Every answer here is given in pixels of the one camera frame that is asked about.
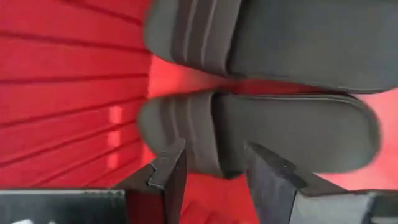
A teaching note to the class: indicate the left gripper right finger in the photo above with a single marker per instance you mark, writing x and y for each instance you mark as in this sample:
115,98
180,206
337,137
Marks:
270,186

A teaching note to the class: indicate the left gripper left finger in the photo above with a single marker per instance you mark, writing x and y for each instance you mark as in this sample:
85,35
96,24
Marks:
171,186

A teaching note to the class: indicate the black rubber slide sandal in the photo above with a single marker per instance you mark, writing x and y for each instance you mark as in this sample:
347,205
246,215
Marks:
295,46
280,130

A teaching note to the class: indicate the red plastic bin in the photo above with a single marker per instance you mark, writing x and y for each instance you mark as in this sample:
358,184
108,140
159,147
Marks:
62,93

